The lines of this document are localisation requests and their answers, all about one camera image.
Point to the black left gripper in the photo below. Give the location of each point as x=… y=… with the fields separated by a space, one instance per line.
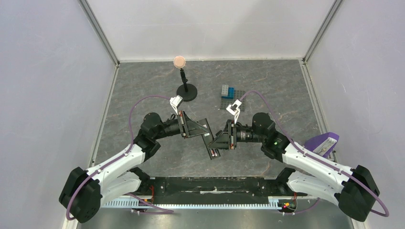
x=190 y=128

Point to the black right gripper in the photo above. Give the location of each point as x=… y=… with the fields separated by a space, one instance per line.
x=232 y=136

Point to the black remote control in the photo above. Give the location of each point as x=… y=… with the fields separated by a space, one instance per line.
x=207 y=137

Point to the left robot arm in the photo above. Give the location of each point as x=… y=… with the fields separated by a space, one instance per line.
x=86 y=190

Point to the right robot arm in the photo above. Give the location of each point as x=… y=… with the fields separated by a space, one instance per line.
x=353 y=190

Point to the black stand with pink disc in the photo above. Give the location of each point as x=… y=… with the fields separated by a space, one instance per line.
x=187 y=91

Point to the blue lego brick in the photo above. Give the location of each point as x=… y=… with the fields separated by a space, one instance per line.
x=231 y=93

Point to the dark grey lego baseplate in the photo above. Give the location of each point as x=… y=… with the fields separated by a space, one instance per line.
x=224 y=102

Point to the light grey lego brick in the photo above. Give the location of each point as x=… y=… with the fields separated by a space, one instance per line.
x=225 y=90

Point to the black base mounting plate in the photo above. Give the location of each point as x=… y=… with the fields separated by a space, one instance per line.
x=213 y=190

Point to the purple box device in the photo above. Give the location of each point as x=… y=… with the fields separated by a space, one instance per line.
x=322 y=144

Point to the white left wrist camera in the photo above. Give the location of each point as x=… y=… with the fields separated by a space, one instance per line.
x=175 y=103

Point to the white cable duct strip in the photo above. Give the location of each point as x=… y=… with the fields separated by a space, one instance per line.
x=272 y=204

